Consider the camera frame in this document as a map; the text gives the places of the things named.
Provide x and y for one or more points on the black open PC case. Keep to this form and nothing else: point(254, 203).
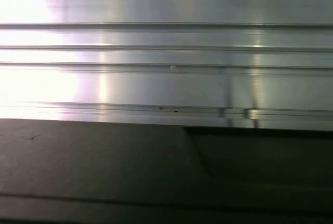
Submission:
point(104, 161)

